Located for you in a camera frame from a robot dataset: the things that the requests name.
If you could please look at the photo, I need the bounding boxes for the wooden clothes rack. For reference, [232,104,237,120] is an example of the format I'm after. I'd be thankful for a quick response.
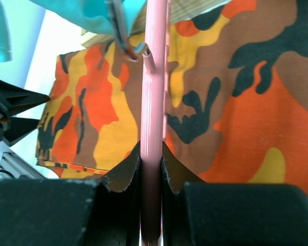
[131,1,229,36]

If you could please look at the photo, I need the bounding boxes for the pink plastic hanger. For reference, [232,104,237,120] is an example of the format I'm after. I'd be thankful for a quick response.
[139,0,171,246]

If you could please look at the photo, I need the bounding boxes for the aluminium front rail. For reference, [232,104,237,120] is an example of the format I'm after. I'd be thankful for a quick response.
[0,152,52,179]

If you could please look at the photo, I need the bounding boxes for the teal t-shirt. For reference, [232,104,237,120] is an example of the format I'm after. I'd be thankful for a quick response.
[0,1,146,62]

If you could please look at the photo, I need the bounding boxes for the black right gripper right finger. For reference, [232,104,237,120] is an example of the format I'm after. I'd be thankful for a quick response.
[161,142,204,245]

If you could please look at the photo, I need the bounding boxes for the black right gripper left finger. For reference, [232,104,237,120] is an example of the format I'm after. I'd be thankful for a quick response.
[87,142,141,245]

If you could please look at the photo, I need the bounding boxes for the blue wire hanger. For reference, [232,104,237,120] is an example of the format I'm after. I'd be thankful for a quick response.
[106,1,153,62]

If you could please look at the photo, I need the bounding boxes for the orange camouflage trousers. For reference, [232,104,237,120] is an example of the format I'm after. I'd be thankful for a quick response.
[35,1,308,193]

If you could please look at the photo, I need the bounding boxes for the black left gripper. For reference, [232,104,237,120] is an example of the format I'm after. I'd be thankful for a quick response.
[0,80,50,147]

